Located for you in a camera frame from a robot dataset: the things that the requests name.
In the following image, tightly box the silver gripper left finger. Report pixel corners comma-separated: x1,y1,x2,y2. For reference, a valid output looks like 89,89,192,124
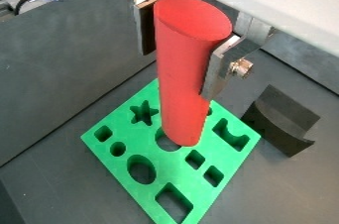
132,0,157,56

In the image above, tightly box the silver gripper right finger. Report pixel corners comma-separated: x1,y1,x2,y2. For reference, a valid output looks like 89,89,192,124
200,12,273,100

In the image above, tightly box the red oval cylinder peg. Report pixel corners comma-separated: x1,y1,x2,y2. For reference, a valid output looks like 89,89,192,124
153,0,232,146

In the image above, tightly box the black curved foam block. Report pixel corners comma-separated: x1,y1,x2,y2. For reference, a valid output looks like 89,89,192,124
241,85,320,158

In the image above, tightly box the green shape sorter board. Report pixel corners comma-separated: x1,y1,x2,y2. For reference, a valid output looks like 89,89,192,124
81,81,259,224

